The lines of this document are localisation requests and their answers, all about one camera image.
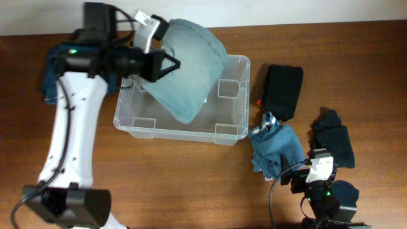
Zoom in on light blue jeans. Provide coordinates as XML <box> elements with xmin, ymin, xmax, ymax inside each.
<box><xmin>141</xmin><ymin>19</ymin><xmax>228</xmax><ymax>123</ymax></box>

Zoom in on blue denim shirt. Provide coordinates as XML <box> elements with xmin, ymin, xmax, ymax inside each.
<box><xmin>247</xmin><ymin>112</ymin><xmax>305</xmax><ymax>181</ymax></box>

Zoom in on dark navy garment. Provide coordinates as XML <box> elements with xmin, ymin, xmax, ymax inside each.
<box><xmin>312</xmin><ymin>109</ymin><xmax>355</xmax><ymax>169</ymax></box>

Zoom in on dark blue jeans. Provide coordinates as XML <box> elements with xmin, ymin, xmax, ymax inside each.
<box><xmin>41</xmin><ymin>47</ymin><xmax>117</xmax><ymax>105</ymax></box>

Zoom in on clear plastic storage bin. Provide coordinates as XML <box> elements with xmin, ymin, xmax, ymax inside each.
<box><xmin>113</xmin><ymin>55</ymin><xmax>251</xmax><ymax>145</ymax></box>

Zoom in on black garment with orange tips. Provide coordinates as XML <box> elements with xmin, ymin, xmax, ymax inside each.
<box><xmin>257</xmin><ymin>64</ymin><xmax>303</xmax><ymax>122</ymax></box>

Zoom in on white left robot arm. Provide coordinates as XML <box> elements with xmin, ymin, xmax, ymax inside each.
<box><xmin>20</xmin><ymin>2</ymin><xmax>180</xmax><ymax>228</ymax></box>

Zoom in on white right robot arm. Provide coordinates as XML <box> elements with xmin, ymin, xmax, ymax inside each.
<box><xmin>280</xmin><ymin>148</ymin><xmax>371</xmax><ymax>229</ymax></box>

